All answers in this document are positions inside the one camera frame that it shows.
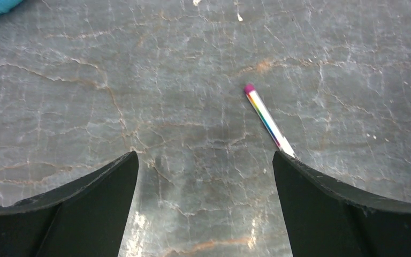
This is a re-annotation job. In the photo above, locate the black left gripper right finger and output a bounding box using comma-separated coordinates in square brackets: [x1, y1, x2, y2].
[272, 151, 411, 256]

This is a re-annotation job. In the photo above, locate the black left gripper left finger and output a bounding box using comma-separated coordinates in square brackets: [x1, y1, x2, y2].
[0, 152, 139, 256]

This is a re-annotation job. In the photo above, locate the purple cap marker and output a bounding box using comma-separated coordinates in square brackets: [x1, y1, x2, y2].
[244, 84, 297, 158]

